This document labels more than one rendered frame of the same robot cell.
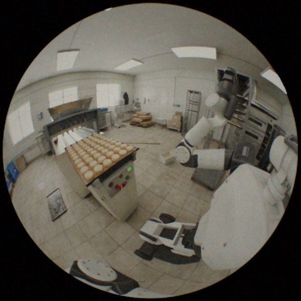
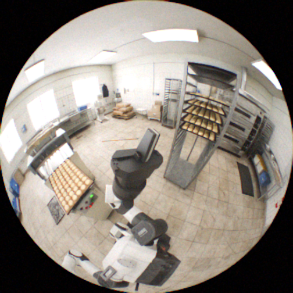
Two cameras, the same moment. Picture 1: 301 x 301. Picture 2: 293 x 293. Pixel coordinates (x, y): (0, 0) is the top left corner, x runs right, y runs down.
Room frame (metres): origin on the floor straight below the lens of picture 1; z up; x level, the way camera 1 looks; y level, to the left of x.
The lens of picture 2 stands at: (0.21, -0.35, 1.54)
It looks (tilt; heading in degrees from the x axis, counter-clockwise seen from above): 40 degrees down; 355
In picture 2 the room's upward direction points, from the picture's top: straight up
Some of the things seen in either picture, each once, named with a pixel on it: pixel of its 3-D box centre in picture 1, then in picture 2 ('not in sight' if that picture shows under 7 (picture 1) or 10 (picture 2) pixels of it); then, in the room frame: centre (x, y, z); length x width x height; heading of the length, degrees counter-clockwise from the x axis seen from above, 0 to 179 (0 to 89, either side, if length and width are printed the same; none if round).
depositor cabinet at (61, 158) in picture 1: (77, 155); (62, 166); (1.01, 1.36, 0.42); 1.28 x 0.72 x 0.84; 61
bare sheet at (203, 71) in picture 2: (232, 82); (212, 75); (1.05, -1.13, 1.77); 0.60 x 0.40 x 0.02; 136
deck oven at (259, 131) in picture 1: (249, 132); (236, 122); (1.78, -3.38, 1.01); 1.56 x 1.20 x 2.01; 54
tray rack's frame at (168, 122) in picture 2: (192, 114); (171, 103); (3.33, -1.56, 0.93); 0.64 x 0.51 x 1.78; 147
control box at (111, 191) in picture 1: (119, 179); (87, 202); (0.35, 0.19, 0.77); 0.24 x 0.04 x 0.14; 151
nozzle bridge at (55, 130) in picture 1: (73, 127); (49, 153); (0.78, 0.94, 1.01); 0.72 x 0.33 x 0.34; 151
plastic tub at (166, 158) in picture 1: (167, 157); not in sight; (1.60, -0.38, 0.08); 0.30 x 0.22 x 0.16; 122
